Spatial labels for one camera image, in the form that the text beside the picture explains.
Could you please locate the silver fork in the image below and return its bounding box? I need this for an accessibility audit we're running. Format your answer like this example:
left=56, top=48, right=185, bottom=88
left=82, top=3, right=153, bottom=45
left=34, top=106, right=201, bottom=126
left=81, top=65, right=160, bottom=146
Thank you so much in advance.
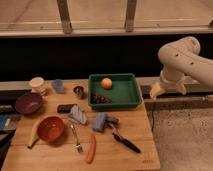
left=70, top=123, right=83, bottom=153

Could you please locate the orange carrot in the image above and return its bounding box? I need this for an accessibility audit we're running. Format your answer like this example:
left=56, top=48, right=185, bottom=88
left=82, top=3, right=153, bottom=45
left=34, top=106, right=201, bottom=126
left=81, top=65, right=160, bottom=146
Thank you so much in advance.
left=85, top=134, right=96, bottom=164

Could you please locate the wooden table board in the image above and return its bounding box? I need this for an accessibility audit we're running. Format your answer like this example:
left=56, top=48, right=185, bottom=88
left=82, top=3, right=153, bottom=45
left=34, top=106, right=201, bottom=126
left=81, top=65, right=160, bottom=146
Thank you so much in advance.
left=1, top=80, right=160, bottom=171

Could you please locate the blue plastic cup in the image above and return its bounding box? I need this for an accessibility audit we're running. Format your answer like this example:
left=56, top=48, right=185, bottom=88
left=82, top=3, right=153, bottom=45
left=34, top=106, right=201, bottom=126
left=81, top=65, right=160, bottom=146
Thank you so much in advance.
left=52, top=79, right=64, bottom=93

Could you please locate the orange bowl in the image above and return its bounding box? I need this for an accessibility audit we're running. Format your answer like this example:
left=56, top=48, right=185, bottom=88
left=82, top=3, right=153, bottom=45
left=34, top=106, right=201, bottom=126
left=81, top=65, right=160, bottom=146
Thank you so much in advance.
left=37, top=116, right=65, bottom=143

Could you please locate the black rectangular block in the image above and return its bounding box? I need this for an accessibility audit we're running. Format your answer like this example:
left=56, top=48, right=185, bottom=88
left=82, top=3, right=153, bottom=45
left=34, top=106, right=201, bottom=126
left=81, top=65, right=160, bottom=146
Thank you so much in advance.
left=57, top=104, right=74, bottom=113

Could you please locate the grey towel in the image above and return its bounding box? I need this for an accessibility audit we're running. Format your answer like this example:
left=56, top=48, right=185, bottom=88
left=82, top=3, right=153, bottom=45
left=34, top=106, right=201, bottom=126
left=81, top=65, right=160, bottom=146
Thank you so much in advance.
left=69, top=105, right=87, bottom=125

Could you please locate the green plastic tray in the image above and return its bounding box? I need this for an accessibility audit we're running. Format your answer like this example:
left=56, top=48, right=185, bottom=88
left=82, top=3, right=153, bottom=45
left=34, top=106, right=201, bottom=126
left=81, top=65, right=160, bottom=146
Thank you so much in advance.
left=88, top=73, right=142, bottom=110

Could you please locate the blue object at left edge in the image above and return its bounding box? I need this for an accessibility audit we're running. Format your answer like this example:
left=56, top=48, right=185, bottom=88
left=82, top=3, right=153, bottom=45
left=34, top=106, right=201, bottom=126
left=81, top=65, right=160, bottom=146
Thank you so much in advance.
left=0, top=115, right=10, bottom=131

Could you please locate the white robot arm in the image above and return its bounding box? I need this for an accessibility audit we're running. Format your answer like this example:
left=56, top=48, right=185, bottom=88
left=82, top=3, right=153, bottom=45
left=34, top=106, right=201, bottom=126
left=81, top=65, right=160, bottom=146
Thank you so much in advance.
left=150, top=36, right=213, bottom=100

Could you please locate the purple bowl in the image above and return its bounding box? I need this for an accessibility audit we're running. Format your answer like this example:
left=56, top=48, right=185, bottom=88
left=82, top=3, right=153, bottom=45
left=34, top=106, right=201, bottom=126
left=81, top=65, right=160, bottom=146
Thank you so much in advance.
left=15, top=92, right=43, bottom=115

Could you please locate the black handled brush tool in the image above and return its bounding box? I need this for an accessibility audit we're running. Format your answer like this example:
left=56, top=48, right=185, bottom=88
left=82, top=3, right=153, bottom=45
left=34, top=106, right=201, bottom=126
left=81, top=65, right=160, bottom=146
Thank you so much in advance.
left=106, top=116, right=141, bottom=153

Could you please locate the dark grape bunch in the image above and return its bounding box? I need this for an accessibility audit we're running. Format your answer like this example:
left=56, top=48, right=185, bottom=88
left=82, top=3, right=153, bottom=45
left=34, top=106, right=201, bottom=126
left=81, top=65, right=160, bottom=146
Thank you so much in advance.
left=92, top=94, right=111, bottom=104

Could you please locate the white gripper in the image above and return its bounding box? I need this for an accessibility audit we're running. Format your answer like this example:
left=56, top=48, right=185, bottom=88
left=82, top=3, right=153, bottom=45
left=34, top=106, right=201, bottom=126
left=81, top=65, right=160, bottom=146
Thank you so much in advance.
left=150, top=71, right=187, bottom=100

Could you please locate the small metal cup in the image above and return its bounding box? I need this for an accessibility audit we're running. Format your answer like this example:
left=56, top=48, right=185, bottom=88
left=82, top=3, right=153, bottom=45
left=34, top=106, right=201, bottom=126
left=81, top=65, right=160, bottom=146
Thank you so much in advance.
left=73, top=86, right=84, bottom=99

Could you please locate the white ceramic cup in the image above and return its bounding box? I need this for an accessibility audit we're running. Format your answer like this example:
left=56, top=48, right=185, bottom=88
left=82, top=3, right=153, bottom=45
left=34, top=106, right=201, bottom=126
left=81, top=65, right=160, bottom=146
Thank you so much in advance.
left=29, top=77, right=47, bottom=95

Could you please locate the orange ball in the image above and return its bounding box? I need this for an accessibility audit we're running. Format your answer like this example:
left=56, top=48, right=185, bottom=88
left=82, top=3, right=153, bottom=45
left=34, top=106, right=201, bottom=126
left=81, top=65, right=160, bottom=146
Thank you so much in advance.
left=101, top=78, right=112, bottom=89

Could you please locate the blue sponge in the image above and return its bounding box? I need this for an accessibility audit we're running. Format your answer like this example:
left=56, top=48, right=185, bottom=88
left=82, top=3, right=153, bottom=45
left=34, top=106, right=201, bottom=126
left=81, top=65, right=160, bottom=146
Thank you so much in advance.
left=92, top=113, right=107, bottom=132

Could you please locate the yellow banana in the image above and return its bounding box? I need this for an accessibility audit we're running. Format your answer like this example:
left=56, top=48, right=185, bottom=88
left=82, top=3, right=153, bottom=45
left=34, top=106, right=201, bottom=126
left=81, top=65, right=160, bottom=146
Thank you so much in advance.
left=27, top=119, right=41, bottom=149

